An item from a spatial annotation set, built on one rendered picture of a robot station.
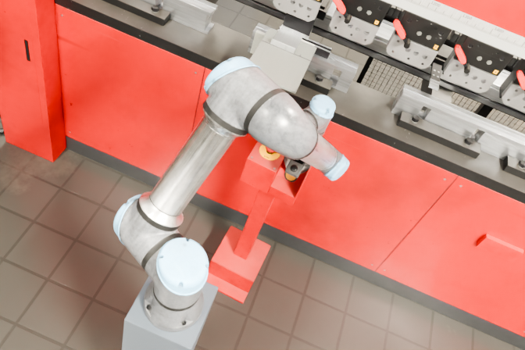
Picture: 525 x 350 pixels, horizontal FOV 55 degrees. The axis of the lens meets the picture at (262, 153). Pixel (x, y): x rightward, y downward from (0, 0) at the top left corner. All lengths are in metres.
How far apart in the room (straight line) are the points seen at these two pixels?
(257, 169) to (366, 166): 0.46
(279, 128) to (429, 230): 1.24
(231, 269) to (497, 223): 1.05
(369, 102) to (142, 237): 1.02
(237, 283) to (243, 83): 1.34
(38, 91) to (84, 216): 0.58
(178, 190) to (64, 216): 1.30
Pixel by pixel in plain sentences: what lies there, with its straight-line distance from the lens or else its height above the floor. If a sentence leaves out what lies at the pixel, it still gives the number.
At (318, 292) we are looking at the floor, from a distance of 2.38.
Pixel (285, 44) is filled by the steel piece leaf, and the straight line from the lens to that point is 1.73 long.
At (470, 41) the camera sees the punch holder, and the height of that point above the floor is 1.25.
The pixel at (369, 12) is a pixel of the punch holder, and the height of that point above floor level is 1.21.
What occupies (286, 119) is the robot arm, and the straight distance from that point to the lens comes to 1.00.
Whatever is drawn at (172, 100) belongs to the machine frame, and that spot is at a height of 0.61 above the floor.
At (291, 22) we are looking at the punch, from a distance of 1.79.
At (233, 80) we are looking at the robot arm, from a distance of 1.04.
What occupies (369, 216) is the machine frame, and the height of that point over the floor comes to 0.44.
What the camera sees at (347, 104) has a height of 0.87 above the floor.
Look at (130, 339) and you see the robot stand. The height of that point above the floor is 0.67.
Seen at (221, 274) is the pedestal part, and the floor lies 0.05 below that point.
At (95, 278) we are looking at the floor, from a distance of 2.25.
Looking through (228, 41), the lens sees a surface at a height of 0.88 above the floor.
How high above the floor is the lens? 2.02
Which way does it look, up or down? 48 degrees down
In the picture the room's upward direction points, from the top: 21 degrees clockwise
